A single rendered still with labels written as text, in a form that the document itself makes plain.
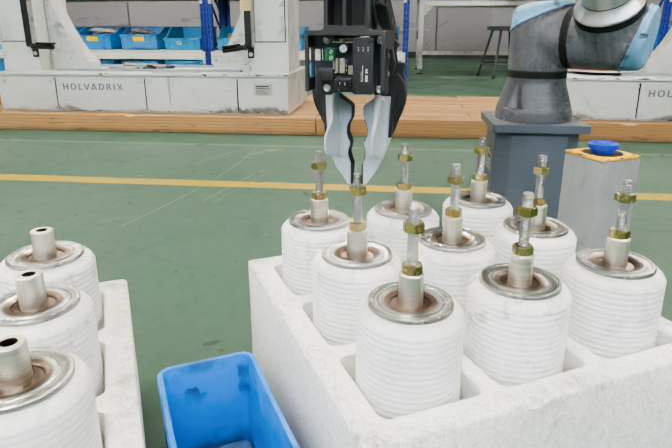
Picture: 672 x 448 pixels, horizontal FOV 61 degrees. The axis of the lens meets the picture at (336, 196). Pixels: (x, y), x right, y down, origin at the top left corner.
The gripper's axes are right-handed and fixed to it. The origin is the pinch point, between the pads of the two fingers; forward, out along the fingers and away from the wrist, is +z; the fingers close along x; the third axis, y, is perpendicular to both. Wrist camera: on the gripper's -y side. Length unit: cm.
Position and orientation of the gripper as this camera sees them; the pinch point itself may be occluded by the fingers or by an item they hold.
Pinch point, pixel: (358, 169)
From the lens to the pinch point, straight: 58.6
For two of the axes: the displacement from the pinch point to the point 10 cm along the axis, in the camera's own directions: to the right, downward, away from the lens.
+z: 0.0, 9.6, 2.9
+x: 9.7, 0.7, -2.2
